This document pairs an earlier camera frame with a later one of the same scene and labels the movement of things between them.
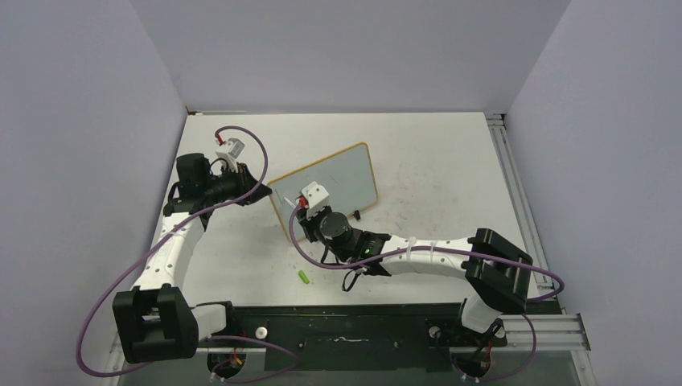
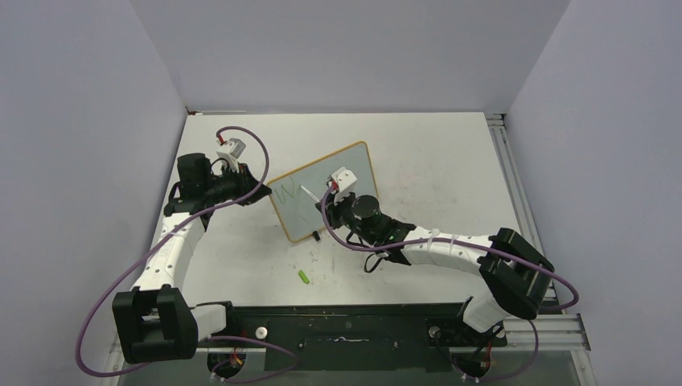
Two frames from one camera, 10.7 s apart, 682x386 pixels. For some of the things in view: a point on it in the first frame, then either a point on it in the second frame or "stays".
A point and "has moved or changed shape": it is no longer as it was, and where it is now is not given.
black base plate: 349,336 stays
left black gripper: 244,181 stays
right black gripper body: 312,223 → 342,214
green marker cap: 303,276 stays
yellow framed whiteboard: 347,175 stays
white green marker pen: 289,203 has moved or changed shape
